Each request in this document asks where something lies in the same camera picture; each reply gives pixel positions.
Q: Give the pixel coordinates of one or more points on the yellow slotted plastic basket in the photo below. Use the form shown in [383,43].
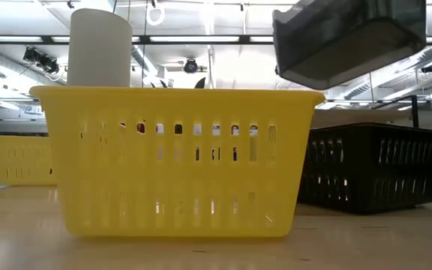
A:
[182,176]
[21,161]

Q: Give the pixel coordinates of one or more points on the grey translucent plastic basket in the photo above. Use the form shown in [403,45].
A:
[343,41]

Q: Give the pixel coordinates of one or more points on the black slotted plastic basket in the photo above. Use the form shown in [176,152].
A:
[373,168]

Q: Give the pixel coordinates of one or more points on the green plant in white pot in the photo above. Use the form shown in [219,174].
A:
[200,83]

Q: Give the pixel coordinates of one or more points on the ceiling light panel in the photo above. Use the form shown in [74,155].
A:
[261,39]
[193,39]

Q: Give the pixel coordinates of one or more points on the white shade table lamp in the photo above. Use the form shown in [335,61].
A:
[99,48]

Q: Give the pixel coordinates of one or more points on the black hanging device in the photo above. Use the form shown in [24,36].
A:
[41,60]

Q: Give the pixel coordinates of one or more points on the black round overhead camera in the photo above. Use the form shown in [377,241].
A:
[191,65]

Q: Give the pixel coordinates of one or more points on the black overhead frame beam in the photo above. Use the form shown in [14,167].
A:
[246,39]

